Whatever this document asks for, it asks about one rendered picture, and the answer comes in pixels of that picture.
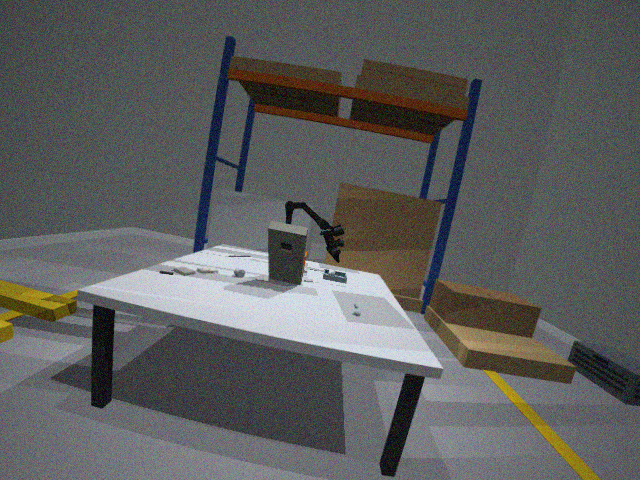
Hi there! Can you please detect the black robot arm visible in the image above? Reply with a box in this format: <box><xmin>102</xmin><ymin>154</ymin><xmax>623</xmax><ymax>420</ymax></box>
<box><xmin>285</xmin><ymin>201</ymin><xmax>344</xmax><ymax>248</ymax></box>

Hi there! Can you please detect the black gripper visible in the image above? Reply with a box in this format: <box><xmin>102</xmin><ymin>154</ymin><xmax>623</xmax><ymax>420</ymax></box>
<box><xmin>326</xmin><ymin>238</ymin><xmax>341</xmax><ymax>263</ymax></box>

